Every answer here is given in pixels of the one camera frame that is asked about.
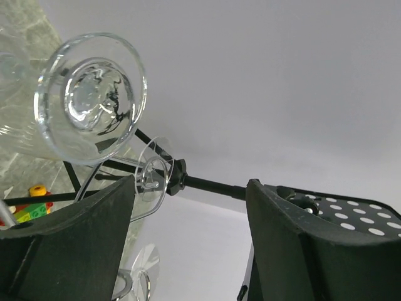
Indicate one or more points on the clear flute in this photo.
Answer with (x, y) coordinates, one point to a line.
(145, 273)

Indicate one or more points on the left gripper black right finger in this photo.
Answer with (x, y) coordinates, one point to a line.
(316, 246)

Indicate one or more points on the clear wine glass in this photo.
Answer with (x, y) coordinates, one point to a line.
(80, 104)

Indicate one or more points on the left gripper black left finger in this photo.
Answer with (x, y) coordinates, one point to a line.
(71, 254)

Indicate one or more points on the black perforated music stand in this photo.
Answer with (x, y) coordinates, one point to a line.
(22, 210)

